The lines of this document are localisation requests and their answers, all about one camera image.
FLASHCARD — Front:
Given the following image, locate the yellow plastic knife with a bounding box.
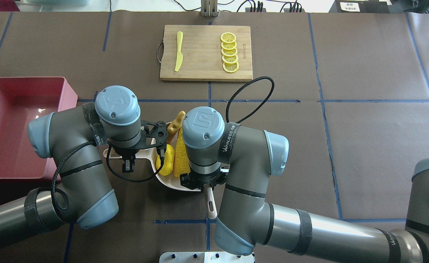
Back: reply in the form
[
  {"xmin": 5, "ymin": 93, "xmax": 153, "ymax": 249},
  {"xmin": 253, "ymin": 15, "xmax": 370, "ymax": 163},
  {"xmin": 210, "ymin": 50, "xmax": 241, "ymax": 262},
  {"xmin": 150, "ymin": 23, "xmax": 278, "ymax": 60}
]
[{"xmin": 174, "ymin": 31, "xmax": 184, "ymax": 72}]

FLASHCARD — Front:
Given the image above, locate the wooden cutting board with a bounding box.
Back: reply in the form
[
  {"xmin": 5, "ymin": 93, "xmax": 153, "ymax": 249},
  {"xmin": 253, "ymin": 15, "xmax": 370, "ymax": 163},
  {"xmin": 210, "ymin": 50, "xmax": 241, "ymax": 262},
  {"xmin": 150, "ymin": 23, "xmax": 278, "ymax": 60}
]
[{"xmin": 160, "ymin": 25, "xmax": 253, "ymax": 82}]

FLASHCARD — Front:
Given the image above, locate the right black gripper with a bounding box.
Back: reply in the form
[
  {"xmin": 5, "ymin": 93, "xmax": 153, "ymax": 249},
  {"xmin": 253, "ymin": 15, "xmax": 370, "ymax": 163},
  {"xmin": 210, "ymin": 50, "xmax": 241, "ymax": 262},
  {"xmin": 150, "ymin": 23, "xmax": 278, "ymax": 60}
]
[{"xmin": 180, "ymin": 166, "xmax": 229, "ymax": 191}]

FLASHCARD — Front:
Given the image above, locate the lemon slice one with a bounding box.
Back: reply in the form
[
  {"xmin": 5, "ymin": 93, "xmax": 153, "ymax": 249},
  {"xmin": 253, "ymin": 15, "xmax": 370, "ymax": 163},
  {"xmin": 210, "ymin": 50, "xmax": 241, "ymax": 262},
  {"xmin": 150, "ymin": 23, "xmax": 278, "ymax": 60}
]
[{"xmin": 220, "ymin": 32, "xmax": 237, "ymax": 44}]

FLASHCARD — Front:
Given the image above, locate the aluminium frame post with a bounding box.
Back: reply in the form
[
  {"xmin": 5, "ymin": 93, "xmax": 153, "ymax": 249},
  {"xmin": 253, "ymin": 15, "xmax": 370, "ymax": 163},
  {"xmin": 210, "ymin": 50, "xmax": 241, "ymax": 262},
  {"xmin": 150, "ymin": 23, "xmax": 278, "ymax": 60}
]
[{"xmin": 200, "ymin": 0, "xmax": 219, "ymax": 17}]

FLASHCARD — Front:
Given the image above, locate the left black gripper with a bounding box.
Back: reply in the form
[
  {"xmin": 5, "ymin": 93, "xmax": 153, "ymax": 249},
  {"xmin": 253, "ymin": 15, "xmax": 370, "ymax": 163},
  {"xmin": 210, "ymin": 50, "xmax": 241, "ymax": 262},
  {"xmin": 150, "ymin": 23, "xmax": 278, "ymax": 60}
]
[{"xmin": 119, "ymin": 148, "xmax": 137, "ymax": 173}]

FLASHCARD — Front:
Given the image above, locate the yellow toy corn cob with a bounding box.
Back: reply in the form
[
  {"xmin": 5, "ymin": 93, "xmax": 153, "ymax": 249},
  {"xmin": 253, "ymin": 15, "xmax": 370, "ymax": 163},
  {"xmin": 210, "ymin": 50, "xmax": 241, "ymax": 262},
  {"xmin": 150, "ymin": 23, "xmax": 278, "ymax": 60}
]
[{"xmin": 173, "ymin": 127, "xmax": 190, "ymax": 178}]

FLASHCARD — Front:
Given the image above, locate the lemon slice three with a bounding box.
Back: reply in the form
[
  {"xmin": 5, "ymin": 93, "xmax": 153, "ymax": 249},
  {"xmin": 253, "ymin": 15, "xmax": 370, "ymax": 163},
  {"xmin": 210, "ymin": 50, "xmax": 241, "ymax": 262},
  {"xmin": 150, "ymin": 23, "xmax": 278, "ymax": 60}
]
[{"xmin": 221, "ymin": 48, "xmax": 238, "ymax": 57}]

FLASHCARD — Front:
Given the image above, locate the beige plastic dustpan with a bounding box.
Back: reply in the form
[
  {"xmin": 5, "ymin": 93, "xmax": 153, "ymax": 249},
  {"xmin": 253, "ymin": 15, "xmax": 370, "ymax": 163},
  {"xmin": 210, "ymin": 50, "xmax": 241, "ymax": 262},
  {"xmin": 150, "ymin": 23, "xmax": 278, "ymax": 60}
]
[{"xmin": 103, "ymin": 121, "xmax": 204, "ymax": 192}]

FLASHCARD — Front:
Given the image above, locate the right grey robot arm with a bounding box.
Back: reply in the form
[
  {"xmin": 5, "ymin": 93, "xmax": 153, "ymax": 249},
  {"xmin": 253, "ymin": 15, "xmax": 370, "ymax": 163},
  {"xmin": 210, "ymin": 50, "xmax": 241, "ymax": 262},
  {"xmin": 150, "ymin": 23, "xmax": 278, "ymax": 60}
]
[{"xmin": 182, "ymin": 106, "xmax": 429, "ymax": 263}]

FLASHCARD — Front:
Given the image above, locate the black robot cable left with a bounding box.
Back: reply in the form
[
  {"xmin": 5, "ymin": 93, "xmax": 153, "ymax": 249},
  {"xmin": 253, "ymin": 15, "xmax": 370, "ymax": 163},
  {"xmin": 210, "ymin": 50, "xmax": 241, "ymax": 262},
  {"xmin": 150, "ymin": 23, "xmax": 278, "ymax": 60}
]
[{"xmin": 51, "ymin": 141, "xmax": 164, "ymax": 212}]

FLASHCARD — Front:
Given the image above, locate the lemon slice four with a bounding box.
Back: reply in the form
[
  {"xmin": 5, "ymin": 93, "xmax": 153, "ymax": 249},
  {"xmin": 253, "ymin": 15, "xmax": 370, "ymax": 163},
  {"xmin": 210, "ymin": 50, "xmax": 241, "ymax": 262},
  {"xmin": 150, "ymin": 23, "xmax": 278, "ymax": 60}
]
[{"xmin": 222, "ymin": 55, "xmax": 238, "ymax": 64}]

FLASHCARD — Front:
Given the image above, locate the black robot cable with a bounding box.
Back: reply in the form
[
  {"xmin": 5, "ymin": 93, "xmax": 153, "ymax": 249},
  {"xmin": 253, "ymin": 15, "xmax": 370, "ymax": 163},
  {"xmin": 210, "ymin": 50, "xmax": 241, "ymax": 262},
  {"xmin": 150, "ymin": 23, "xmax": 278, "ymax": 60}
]
[
  {"xmin": 51, "ymin": 141, "xmax": 164, "ymax": 212},
  {"xmin": 225, "ymin": 76, "xmax": 275, "ymax": 124}
]

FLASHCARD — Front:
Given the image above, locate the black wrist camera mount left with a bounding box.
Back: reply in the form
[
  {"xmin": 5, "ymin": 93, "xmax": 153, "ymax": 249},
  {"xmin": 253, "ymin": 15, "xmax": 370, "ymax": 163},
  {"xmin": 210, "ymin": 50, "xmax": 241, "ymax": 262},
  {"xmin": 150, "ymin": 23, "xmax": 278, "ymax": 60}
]
[{"xmin": 137, "ymin": 121, "xmax": 169, "ymax": 151}]

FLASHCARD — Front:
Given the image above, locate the white camera pole mount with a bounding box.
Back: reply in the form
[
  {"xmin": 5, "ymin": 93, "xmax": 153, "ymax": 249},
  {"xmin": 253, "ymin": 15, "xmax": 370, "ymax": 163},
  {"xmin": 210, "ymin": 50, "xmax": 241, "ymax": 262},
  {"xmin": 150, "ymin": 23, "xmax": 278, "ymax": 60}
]
[{"xmin": 159, "ymin": 251, "xmax": 256, "ymax": 263}]

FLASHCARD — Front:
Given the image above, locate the pink plastic bin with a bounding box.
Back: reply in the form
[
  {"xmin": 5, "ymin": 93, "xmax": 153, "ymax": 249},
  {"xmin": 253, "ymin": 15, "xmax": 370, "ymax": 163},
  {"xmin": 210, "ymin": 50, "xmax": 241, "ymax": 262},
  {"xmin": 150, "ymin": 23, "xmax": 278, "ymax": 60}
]
[{"xmin": 0, "ymin": 77, "xmax": 78, "ymax": 182}]

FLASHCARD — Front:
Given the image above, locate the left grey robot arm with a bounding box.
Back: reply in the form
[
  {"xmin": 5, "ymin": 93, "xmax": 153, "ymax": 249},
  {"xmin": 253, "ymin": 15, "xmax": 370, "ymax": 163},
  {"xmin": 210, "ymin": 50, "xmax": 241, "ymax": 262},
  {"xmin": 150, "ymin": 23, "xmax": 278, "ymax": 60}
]
[{"xmin": 0, "ymin": 85, "xmax": 141, "ymax": 248}]

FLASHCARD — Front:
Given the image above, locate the black robot cable right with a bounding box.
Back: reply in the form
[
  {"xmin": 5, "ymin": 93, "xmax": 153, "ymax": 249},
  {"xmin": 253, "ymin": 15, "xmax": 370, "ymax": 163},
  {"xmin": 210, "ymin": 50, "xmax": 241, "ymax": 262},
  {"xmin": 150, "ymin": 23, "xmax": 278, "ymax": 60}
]
[{"xmin": 225, "ymin": 76, "xmax": 275, "ymax": 124}]

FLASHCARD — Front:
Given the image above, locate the lemon slice two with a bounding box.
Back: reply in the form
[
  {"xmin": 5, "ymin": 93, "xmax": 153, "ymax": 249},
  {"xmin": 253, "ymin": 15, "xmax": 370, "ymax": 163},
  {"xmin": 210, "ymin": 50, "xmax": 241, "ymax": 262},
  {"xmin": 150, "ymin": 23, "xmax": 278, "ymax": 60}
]
[{"xmin": 221, "ymin": 41, "xmax": 237, "ymax": 50}]

